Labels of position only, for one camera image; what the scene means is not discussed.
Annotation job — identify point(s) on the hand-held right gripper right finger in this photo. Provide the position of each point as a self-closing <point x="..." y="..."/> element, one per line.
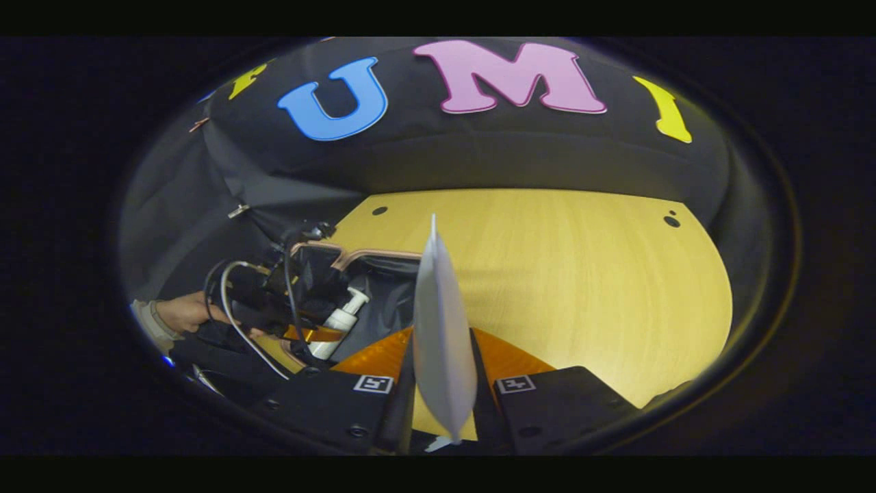
<point x="487" y="418"/>

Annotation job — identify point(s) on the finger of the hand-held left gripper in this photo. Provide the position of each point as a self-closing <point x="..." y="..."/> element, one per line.
<point x="315" y="334"/>

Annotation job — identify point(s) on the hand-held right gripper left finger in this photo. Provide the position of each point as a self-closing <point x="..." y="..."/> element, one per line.
<point x="404" y="411"/>

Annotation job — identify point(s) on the white pump bottle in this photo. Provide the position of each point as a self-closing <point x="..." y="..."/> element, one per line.
<point x="339" y="320"/>

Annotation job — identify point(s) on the white squeeze tube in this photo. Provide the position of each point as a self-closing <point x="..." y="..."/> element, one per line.
<point x="445" y="329"/>

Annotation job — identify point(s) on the silver metal clip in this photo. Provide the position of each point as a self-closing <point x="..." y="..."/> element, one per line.
<point x="239" y="211"/>

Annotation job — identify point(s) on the small copper clip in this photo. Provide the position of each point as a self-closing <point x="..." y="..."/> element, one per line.
<point x="199" y="124"/>

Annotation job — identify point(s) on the black backdrop cloth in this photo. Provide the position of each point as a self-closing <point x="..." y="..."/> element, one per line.
<point x="479" y="150"/>

